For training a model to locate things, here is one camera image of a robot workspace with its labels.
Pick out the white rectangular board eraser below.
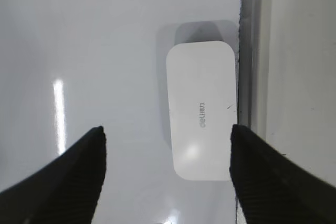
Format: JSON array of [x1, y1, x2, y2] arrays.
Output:
[[166, 41, 237, 181]]

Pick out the white whiteboard with aluminium frame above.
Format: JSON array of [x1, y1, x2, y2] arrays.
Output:
[[1, 0, 255, 223]]

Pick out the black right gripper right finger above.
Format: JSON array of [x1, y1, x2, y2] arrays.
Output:
[[229, 124, 335, 223]]

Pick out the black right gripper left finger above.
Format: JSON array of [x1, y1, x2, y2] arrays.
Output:
[[1, 126, 107, 223]]

